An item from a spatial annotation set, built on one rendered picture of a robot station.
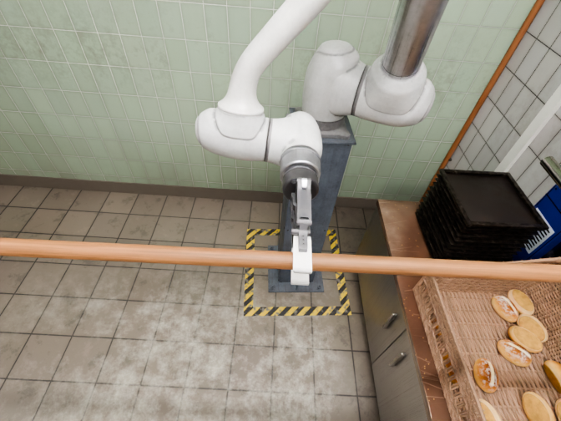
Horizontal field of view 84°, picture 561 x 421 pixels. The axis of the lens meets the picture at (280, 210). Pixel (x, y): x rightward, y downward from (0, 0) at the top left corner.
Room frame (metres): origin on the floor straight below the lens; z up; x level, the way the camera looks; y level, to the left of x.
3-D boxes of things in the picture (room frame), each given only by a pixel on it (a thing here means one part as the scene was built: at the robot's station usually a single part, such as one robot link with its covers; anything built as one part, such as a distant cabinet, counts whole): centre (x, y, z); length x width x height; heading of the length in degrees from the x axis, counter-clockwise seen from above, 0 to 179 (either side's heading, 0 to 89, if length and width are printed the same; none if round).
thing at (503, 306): (0.53, -0.84, 0.62); 0.10 x 0.07 x 0.05; 23
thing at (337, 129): (0.99, -0.10, 1.03); 0.22 x 0.18 x 0.06; 96
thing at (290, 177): (0.44, -0.04, 1.18); 0.09 x 0.07 x 0.08; 2
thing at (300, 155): (0.52, -0.03, 1.18); 0.09 x 0.06 x 0.09; 92
